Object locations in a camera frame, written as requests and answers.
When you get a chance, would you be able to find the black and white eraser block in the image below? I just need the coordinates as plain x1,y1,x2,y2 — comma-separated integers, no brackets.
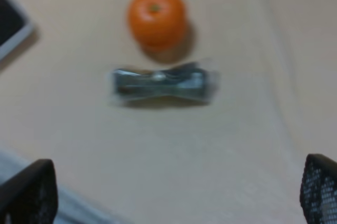
1,0,34,61

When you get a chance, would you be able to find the orange mandarin fruit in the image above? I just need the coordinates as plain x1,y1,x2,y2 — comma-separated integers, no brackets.
127,0,188,52

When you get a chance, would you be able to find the clear packet of dark snack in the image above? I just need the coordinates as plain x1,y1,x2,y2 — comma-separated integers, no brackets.
106,59,220,106

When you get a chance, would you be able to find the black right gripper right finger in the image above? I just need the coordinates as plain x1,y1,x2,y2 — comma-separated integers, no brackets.
300,154,336,223

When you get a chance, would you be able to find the grey cloth at table edge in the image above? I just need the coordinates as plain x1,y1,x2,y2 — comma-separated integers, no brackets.
1,152,126,223

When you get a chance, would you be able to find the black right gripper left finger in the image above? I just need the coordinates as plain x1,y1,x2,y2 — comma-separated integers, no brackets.
1,159,58,223

